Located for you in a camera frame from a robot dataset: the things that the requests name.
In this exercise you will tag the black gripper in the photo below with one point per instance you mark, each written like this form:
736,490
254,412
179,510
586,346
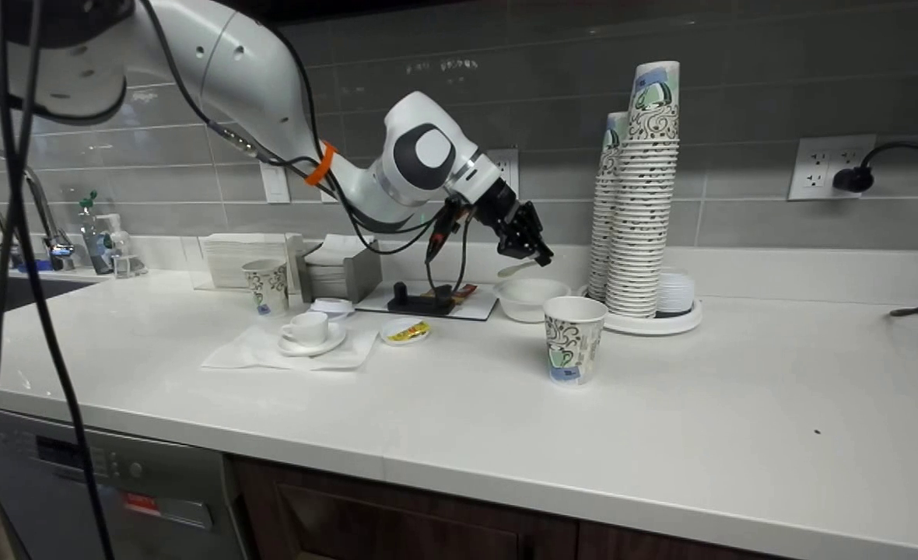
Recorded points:
507,213

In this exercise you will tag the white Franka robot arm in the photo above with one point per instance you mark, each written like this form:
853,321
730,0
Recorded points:
217,63

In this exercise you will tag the white bowl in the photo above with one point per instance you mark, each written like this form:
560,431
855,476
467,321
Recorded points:
533,299

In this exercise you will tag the red yellow condiment packets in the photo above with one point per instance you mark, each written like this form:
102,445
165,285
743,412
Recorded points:
463,294

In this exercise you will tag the shorter paper cup stack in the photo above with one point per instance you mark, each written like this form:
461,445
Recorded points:
603,205

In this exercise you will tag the patterned paper cup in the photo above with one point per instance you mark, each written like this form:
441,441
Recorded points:
269,285
574,338

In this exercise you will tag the black holder block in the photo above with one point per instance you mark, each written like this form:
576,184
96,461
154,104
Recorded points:
421,299

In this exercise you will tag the tall paper cup stack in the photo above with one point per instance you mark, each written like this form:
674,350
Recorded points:
645,188

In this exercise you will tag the yellow packet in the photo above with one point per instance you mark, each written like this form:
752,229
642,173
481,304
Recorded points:
407,330

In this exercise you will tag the small white dish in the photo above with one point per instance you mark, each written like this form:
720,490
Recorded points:
407,339

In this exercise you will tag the round white tray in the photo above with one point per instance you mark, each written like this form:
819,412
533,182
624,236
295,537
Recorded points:
655,324

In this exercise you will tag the white dome lid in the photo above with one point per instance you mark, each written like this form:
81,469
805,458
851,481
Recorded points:
677,294

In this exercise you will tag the metal napkin holder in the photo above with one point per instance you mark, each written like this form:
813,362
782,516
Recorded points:
343,271

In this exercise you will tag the small white creamer cup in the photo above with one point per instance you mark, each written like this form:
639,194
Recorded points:
332,309

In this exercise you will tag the white teacup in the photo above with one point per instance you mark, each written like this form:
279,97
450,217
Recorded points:
312,328

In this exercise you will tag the white cup on saucer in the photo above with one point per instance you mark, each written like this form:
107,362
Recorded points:
312,350

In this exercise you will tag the dark wooden cabinet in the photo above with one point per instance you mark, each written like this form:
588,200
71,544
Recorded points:
426,516

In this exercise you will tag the white paper napkin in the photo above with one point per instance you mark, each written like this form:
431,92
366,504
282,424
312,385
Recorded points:
242,357

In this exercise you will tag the clear acrylic box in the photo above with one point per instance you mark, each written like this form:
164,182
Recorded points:
226,258

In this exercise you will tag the small clear bottle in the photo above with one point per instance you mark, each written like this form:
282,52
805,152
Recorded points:
126,256

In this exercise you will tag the clear soap bottle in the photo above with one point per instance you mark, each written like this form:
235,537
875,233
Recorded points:
89,229

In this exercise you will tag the stainless steel dishwasher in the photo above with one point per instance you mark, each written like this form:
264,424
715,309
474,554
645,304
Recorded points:
148,487

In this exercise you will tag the blue sponge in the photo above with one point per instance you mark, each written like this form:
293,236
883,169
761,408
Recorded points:
41,266

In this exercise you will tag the white double wall outlet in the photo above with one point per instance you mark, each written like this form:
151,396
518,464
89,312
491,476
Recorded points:
816,167

